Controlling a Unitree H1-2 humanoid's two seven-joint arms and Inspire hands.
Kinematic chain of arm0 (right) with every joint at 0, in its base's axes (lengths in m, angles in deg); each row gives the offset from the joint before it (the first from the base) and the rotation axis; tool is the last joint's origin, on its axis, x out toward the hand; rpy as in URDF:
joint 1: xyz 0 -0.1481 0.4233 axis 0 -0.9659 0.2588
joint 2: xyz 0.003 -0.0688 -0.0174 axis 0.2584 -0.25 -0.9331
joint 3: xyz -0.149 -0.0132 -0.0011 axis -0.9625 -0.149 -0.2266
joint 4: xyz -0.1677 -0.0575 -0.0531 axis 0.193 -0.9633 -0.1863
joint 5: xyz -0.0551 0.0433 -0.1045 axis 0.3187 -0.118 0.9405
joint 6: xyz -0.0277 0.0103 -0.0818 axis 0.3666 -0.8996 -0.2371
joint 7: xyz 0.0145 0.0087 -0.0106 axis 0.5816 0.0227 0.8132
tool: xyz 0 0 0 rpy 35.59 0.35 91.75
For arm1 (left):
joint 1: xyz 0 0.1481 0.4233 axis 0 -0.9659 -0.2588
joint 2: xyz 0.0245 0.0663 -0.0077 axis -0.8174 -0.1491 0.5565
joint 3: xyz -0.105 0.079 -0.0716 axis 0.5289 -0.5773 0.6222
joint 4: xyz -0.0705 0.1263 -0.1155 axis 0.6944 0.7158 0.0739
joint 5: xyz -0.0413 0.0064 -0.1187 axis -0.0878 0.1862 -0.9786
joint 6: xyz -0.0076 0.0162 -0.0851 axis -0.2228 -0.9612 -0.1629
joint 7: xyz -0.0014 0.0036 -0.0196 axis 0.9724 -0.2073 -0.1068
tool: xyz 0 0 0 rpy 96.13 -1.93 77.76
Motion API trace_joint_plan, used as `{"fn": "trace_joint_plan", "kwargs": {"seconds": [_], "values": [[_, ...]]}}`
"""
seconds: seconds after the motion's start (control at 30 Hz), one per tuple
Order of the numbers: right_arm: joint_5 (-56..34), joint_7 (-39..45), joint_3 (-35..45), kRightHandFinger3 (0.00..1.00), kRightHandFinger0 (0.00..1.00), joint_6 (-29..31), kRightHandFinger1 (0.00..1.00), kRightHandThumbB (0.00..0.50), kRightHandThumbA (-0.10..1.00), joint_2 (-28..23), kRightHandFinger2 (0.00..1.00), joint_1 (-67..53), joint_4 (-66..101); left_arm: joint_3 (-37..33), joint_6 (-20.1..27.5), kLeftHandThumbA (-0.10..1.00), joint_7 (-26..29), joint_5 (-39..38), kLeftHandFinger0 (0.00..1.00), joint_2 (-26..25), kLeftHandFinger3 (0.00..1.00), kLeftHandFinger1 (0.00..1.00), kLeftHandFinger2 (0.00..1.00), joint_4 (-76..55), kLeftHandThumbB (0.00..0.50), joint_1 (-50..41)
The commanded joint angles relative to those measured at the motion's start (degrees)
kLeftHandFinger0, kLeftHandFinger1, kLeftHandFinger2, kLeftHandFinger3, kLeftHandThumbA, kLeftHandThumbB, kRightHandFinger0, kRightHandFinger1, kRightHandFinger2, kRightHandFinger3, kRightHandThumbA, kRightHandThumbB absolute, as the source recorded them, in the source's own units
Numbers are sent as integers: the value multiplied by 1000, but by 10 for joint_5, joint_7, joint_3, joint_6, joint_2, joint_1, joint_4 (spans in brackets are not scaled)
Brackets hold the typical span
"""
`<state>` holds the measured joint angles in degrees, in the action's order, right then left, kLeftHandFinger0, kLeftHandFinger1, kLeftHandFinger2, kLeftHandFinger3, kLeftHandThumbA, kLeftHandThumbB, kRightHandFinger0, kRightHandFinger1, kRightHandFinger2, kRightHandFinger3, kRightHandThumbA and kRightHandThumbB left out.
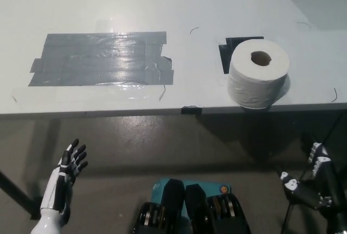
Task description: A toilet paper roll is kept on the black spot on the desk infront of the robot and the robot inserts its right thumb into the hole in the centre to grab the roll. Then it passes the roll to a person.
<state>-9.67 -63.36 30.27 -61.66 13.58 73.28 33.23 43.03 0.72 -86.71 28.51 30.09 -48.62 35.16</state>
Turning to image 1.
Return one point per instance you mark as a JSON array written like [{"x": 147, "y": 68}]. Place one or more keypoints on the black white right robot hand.
[{"x": 305, "y": 194}]

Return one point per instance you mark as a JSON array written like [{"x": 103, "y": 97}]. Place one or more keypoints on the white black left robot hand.
[{"x": 52, "y": 188}]

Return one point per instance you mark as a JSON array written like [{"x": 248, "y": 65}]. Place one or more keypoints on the white toilet paper roll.
[{"x": 252, "y": 82}]

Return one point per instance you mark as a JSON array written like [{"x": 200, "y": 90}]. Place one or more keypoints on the black teal robot body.
[{"x": 189, "y": 207}]

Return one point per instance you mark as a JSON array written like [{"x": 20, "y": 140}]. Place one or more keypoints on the black tape spot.
[{"x": 226, "y": 55}]

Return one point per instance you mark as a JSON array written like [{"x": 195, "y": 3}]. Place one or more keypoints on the black table leg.
[{"x": 15, "y": 190}]

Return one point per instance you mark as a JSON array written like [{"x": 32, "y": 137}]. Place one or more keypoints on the small black tape piece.
[{"x": 192, "y": 110}]

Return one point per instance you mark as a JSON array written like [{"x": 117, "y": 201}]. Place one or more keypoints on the grey duct tape patch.
[{"x": 100, "y": 60}]

